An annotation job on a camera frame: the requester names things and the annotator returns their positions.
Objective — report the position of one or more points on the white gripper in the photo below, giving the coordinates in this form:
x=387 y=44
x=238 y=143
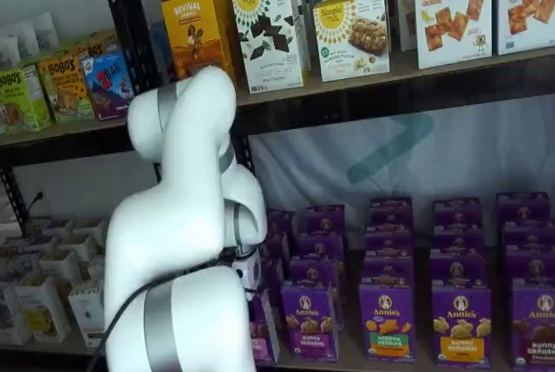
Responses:
x=248 y=270

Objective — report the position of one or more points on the purple Annie's box pink patch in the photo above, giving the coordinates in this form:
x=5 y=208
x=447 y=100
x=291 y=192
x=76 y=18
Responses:
x=262 y=333
x=282 y=221
x=274 y=272
x=277 y=245

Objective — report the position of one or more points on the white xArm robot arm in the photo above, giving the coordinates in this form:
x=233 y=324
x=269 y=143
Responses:
x=186 y=198

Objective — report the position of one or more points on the purple Annie's hidden veggies box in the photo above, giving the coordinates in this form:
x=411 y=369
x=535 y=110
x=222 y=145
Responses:
x=387 y=324
x=389 y=237
x=389 y=268
x=391 y=210

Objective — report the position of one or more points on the white snack box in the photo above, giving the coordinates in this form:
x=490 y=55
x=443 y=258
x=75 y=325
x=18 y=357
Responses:
x=19 y=265
x=13 y=315
x=43 y=307
x=60 y=265
x=78 y=246
x=86 y=315

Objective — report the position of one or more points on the purple Annie's box orange patch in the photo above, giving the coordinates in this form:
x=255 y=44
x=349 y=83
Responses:
x=459 y=237
x=461 y=328
x=457 y=210
x=457 y=270

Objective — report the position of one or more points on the black metal shelf rack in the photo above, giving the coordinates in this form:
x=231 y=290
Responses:
x=390 y=112

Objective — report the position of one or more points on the blue Zbar box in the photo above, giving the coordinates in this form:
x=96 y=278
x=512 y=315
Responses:
x=106 y=86

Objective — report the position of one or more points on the yellow Revival snack box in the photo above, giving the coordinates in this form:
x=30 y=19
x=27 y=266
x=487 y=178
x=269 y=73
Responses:
x=191 y=21
x=227 y=3

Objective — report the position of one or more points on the yellow Bobo's box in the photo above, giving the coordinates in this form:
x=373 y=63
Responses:
x=65 y=90
x=95 y=44

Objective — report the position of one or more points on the purple Annie's chocolate bunny box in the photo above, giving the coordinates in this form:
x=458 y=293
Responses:
x=535 y=328
x=531 y=264
x=526 y=233
x=522 y=206

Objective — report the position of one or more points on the green Bobo's box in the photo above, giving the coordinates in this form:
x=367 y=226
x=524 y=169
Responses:
x=21 y=99

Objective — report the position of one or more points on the orange pretzel crackers box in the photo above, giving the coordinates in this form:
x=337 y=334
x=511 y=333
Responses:
x=453 y=12
x=404 y=3

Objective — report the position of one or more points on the blue pretzel crackers box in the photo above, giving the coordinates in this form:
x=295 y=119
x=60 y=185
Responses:
x=526 y=3

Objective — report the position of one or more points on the black power plug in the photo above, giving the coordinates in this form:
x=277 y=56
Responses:
x=37 y=200

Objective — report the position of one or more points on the white backdrop with teal logo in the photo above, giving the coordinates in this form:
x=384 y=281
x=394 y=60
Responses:
x=477 y=159

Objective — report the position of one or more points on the white snack pouch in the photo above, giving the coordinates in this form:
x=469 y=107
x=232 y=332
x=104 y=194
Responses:
x=8 y=53
x=45 y=29
x=24 y=40

